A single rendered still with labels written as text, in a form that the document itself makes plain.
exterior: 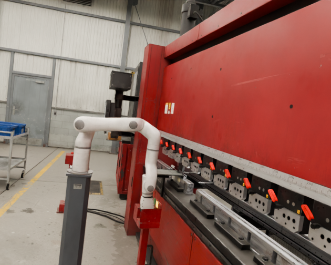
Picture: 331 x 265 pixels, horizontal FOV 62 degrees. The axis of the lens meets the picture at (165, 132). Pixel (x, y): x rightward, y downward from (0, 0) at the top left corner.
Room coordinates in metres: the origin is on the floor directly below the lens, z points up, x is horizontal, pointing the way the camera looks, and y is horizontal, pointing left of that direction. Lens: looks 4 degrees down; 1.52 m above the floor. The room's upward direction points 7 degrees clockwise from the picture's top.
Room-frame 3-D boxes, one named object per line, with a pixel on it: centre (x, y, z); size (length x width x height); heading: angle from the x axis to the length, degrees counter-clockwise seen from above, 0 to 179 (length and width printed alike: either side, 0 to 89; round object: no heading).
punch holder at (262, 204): (1.37, -0.54, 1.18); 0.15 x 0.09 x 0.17; 18
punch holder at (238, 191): (1.56, -0.48, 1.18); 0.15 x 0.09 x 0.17; 18
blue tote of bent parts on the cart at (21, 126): (4.86, 2.79, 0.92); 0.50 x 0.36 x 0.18; 102
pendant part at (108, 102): (3.47, 0.73, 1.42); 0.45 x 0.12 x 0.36; 15
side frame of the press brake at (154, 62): (3.47, -0.05, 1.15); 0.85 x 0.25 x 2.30; 108
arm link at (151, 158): (1.98, 0.07, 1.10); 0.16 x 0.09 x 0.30; 14
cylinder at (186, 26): (3.03, -0.15, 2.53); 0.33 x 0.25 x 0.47; 18
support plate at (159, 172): (2.44, -0.04, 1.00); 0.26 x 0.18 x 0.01; 108
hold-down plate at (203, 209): (1.89, -0.32, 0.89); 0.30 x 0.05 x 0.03; 18
